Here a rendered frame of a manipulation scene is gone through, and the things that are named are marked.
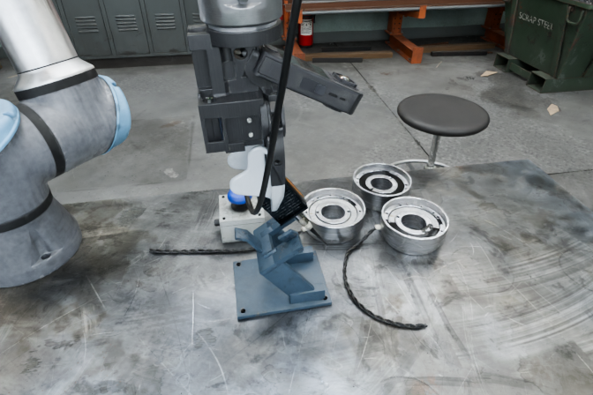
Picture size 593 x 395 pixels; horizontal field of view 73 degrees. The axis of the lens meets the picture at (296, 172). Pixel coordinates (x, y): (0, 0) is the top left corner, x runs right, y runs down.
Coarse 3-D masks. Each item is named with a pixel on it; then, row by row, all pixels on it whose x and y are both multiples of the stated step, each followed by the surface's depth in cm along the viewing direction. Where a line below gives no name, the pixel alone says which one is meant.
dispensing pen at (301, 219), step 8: (288, 184) 47; (288, 192) 47; (296, 192) 49; (264, 200) 47; (288, 200) 48; (296, 200) 48; (304, 200) 50; (264, 208) 48; (280, 208) 49; (288, 208) 49; (296, 208) 49; (304, 208) 49; (272, 216) 49; (280, 216) 49; (288, 216) 49; (296, 216) 51; (304, 216) 52; (280, 224) 50; (304, 224) 52; (312, 232) 53
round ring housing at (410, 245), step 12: (396, 204) 68; (408, 204) 68; (420, 204) 68; (432, 204) 67; (384, 216) 66; (396, 216) 66; (408, 216) 67; (420, 216) 66; (444, 216) 65; (384, 228) 63; (408, 228) 63; (444, 228) 63; (396, 240) 62; (408, 240) 60; (420, 240) 60; (432, 240) 60; (444, 240) 62; (408, 252) 62; (420, 252) 62
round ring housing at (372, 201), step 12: (360, 168) 76; (372, 168) 77; (384, 168) 77; (396, 168) 76; (372, 180) 75; (384, 180) 75; (408, 180) 74; (360, 192) 71; (372, 192) 69; (384, 192) 71; (408, 192) 70; (372, 204) 70; (384, 204) 69
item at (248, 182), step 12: (252, 156) 42; (264, 156) 42; (252, 168) 43; (264, 168) 43; (240, 180) 43; (252, 180) 44; (240, 192) 44; (252, 192) 44; (276, 192) 44; (276, 204) 46
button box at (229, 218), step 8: (224, 200) 67; (256, 200) 67; (224, 208) 65; (232, 208) 65; (240, 208) 64; (224, 216) 63; (232, 216) 63; (240, 216) 63; (248, 216) 63; (256, 216) 63; (264, 216) 63; (216, 224) 66; (224, 224) 63; (232, 224) 63; (240, 224) 63; (248, 224) 63; (256, 224) 64; (224, 232) 64; (232, 232) 64; (224, 240) 64; (232, 240) 65
